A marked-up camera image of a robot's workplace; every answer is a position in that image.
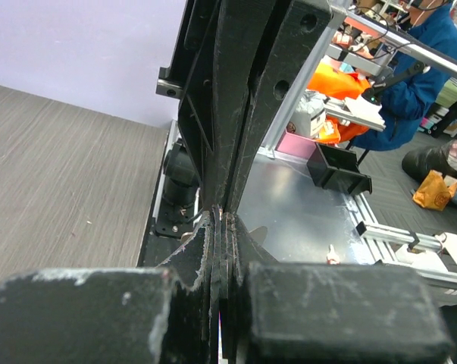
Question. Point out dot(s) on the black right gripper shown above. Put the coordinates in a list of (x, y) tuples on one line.
[(235, 62)]

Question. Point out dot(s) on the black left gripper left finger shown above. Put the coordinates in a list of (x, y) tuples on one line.
[(163, 314)]

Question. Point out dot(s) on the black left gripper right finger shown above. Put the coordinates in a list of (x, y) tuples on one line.
[(294, 312)]

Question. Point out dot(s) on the black plastic bin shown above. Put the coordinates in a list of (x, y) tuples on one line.
[(336, 169)]

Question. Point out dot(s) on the person in blue jacket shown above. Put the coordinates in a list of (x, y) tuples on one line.
[(404, 105)]

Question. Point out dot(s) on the yellow shopping bag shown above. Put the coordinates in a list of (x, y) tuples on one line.
[(435, 191)]

